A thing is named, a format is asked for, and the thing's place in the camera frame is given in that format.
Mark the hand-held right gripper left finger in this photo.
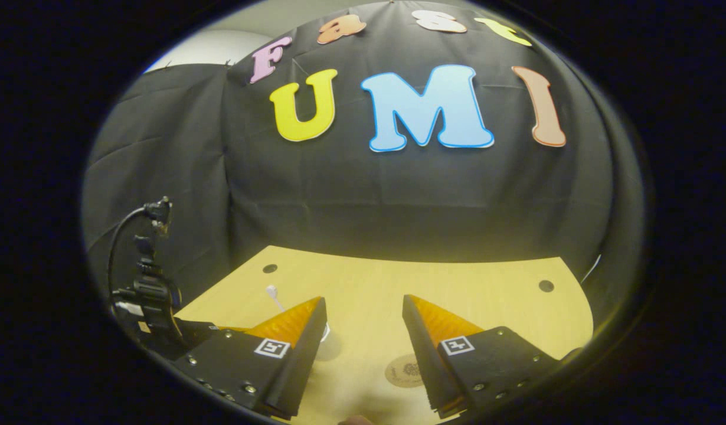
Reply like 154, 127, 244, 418
173, 296, 329, 421

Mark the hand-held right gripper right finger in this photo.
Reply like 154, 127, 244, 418
401, 294, 563, 420

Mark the round brown coaster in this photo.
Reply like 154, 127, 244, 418
385, 353, 426, 388

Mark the black cable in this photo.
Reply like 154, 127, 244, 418
107, 205, 148, 296

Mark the wooden desktop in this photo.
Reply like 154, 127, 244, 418
174, 245, 594, 425

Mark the black backdrop cloth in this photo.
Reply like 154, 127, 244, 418
83, 0, 647, 331

